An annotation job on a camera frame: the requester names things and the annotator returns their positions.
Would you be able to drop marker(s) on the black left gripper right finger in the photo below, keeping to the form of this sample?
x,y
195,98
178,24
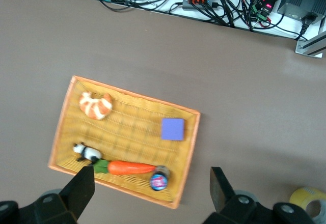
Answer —
x,y
221,191

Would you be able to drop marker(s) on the orange toy carrot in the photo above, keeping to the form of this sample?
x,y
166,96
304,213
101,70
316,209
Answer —
x,y
127,167

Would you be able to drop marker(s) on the toy panda figure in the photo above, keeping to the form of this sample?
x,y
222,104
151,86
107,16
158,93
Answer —
x,y
87,153

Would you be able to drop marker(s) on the brown table cover sheet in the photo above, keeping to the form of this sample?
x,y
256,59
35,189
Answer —
x,y
127,43

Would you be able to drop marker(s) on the purple foam block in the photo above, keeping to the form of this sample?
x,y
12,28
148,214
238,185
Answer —
x,y
172,129

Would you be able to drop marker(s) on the circuit board with green terminal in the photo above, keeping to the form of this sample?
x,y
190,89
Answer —
x,y
263,7

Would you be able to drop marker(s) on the toy croissant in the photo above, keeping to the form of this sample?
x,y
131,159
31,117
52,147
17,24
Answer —
x,y
95,105

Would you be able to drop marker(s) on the yellow wicker basket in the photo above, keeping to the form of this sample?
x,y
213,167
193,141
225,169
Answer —
x,y
127,137

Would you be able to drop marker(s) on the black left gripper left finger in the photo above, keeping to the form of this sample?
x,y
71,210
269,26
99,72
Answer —
x,y
81,191

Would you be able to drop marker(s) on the aluminium camera mount post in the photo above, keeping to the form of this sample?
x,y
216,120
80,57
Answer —
x,y
309,47

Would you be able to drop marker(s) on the clear yellowish tape roll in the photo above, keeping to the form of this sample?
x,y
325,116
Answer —
x,y
303,198

